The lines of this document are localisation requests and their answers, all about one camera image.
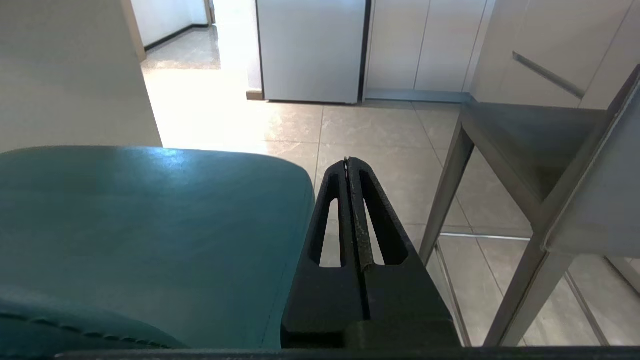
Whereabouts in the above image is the silver refrigerator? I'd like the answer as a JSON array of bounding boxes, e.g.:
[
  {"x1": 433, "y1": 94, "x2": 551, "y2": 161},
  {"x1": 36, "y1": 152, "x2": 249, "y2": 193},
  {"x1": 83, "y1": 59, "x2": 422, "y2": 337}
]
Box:
[{"x1": 255, "y1": 0, "x2": 371, "y2": 105}]

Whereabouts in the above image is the white drawer with grey handle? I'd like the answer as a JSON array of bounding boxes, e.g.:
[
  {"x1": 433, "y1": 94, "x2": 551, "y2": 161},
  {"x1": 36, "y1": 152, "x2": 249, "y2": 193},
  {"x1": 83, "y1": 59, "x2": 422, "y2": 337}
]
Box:
[{"x1": 470, "y1": 0, "x2": 636, "y2": 109}]

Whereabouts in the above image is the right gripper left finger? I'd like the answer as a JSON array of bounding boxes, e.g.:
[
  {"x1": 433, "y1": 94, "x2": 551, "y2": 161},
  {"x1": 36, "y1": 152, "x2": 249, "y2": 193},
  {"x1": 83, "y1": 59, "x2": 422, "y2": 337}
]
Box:
[{"x1": 281, "y1": 159, "x2": 370, "y2": 349}]

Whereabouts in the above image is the teal leather chair seat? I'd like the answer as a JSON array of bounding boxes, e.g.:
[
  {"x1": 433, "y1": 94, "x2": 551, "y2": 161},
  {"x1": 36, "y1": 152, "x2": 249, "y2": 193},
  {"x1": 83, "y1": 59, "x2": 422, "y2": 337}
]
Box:
[{"x1": 0, "y1": 145, "x2": 316, "y2": 350}]

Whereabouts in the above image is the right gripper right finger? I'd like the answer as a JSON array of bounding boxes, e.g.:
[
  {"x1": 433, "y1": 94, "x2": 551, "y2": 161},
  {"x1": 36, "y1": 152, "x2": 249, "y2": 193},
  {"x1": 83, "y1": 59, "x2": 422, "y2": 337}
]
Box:
[{"x1": 346, "y1": 157, "x2": 462, "y2": 349}]

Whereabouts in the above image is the white cabinet door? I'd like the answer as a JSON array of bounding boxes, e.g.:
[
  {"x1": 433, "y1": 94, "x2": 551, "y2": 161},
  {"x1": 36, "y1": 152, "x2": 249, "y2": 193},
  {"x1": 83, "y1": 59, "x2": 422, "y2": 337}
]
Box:
[
  {"x1": 366, "y1": 0, "x2": 431, "y2": 93},
  {"x1": 415, "y1": 0, "x2": 488, "y2": 93}
]

